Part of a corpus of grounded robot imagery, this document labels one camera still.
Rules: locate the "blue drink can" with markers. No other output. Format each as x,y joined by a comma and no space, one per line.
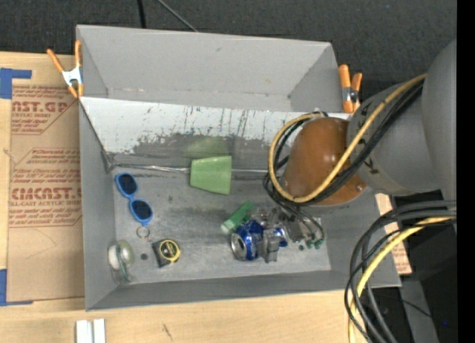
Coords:
245,241

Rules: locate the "grey metal bin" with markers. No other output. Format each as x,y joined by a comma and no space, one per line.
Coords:
193,204

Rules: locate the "blue sunglasses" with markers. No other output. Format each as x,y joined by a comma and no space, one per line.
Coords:
140,208

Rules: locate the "small green and white bottle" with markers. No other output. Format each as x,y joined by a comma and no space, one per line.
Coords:
237,217

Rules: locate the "light green cup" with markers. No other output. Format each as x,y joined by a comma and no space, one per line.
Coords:
211,175

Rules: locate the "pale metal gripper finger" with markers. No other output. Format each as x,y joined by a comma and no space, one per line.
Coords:
268,219
270,247

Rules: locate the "black and yellow tape measure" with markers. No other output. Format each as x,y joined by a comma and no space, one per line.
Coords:
167,252

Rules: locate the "brown cardboard board red print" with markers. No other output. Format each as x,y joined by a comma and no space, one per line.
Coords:
44,222

